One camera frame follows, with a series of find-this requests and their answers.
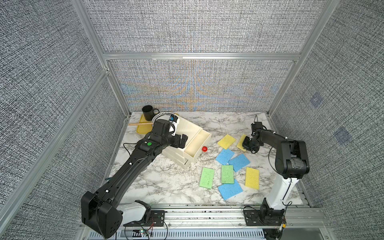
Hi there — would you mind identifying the drawer with red knob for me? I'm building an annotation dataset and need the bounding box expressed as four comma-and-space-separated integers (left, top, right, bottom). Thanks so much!
184, 130, 212, 162

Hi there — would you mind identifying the blue sponge right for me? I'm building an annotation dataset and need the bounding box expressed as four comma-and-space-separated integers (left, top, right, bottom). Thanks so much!
228, 154, 250, 173

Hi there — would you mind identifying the green sponge right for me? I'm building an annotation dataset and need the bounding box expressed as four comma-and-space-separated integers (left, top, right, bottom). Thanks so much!
221, 165, 235, 184

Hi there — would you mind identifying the white three-drawer cabinet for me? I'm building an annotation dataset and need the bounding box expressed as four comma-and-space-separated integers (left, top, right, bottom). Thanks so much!
162, 115, 212, 170

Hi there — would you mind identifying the green sponge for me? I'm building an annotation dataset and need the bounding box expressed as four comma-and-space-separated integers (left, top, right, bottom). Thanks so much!
221, 165, 235, 184
199, 167, 215, 189

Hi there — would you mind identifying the aluminium front rail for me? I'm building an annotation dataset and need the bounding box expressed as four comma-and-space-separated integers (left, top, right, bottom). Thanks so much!
150, 205, 330, 229

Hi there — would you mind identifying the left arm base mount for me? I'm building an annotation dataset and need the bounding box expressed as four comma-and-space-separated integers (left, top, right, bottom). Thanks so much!
121, 201, 166, 227

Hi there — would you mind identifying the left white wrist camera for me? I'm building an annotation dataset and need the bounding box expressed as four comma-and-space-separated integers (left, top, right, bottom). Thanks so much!
169, 114, 179, 136

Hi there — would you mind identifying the black mug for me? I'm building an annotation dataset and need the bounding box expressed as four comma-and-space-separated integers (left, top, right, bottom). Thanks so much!
142, 105, 160, 121

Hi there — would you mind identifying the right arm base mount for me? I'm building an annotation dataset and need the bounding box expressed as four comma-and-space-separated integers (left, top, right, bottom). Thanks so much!
243, 198, 285, 227

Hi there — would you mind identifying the blue sponge front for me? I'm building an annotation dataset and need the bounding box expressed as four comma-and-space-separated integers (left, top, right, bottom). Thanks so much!
218, 180, 243, 200

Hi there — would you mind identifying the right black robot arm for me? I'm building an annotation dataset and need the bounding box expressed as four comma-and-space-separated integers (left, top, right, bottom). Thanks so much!
242, 122, 310, 214

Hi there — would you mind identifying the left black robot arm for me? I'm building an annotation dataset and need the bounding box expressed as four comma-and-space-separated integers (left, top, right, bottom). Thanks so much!
81, 116, 188, 239

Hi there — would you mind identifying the blue sponge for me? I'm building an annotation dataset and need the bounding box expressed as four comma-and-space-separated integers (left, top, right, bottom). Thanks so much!
228, 154, 250, 173
216, 149, 235, 165
218, 180, 243, 200

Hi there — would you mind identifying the white bowl black pattern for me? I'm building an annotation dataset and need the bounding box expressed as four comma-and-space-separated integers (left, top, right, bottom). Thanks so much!
152, 112, 179, 126

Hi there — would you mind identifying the blue sponge left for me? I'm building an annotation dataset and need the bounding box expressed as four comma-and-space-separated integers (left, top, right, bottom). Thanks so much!
216, 149, 235, 165

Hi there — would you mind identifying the yellow tray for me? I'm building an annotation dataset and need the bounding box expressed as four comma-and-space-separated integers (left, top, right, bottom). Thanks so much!
136, 114, 153, 135

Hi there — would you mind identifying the yellow sponge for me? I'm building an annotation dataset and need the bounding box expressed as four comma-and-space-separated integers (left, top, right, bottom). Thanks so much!
245, 167, 260, 190
218, 134, 236, 150
236, 134, 247, 152

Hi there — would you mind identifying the green sponge left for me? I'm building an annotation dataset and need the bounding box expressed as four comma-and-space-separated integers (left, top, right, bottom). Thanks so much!
199, 167, 215, 189

